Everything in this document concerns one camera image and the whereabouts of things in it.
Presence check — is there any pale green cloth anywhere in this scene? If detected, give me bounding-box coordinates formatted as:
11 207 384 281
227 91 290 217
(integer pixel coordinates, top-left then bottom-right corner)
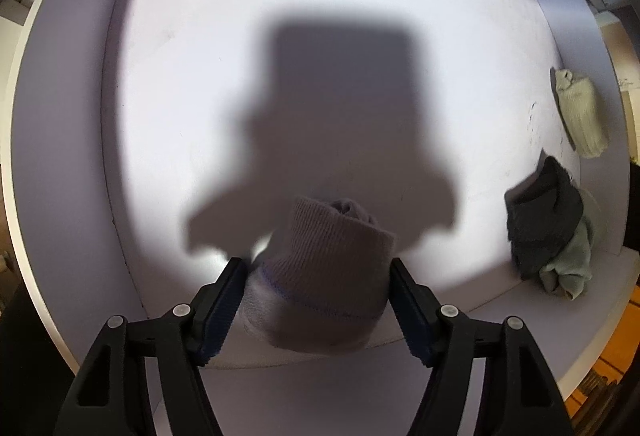
538 189 604 300

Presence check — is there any black folded sock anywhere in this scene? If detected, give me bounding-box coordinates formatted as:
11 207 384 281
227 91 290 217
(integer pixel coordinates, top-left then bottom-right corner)
504 156 584 281

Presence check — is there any lavender sock roll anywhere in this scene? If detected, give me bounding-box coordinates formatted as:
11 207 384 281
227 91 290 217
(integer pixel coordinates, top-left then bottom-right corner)
240 196 396 355

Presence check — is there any cream yellow sock roll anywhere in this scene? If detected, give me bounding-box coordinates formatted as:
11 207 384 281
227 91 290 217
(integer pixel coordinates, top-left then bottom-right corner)
550 68 610 159

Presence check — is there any open white drawer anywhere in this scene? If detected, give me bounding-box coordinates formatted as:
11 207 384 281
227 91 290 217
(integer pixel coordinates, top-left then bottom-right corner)
0 0 640 436

